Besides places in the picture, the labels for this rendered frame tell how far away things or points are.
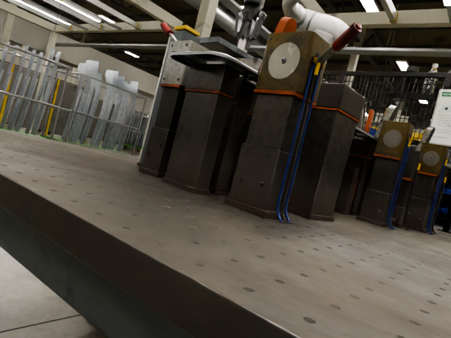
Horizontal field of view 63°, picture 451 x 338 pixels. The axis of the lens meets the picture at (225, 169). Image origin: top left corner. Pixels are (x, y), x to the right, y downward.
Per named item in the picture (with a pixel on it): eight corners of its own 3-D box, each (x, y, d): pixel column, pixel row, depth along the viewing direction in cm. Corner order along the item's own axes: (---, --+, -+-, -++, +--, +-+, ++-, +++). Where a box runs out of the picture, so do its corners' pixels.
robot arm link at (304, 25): (290, -2, 180) (315, 6, 175) (299, 13, 196) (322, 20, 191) (279, 24, 182) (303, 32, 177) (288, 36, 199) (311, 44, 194)
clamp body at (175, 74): (156, 179, 93) (190, 39, 92) (131, 170, 102) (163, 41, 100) (178, 182, 99) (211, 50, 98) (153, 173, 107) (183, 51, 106)
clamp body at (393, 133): (390, 231, 115) (419, 123, 114) (354, 220, 124) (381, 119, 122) (396, 231, 120) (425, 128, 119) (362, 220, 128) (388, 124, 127)
